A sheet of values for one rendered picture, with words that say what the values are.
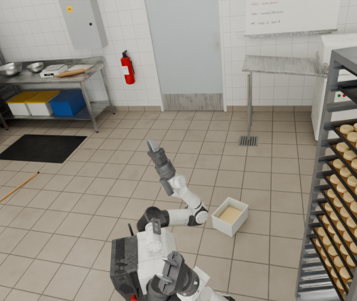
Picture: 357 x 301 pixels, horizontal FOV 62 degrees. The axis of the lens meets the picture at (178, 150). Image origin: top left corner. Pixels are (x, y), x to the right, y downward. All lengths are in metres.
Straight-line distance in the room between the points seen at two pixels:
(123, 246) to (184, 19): 3.59
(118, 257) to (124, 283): 0.11
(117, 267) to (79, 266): 1.61
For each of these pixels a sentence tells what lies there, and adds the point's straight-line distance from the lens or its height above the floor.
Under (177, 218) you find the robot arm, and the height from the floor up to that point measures 1.04.
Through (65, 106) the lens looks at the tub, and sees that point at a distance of 5.10.
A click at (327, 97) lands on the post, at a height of 1.63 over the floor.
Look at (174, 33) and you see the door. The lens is 4.62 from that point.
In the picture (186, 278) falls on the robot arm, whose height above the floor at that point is 1.35.
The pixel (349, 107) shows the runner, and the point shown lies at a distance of 1.44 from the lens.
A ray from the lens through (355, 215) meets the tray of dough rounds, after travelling 1.44.
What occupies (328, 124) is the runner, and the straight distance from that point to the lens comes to 1.45.
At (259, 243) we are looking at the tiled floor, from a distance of 2.83.
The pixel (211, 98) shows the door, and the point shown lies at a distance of 4.83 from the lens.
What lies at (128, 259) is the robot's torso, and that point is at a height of 1.11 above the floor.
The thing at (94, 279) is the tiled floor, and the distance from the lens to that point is 2.85.
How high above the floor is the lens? 2.21
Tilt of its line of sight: 34 degrees down
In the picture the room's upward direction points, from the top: 9 degrees counter-clockwise
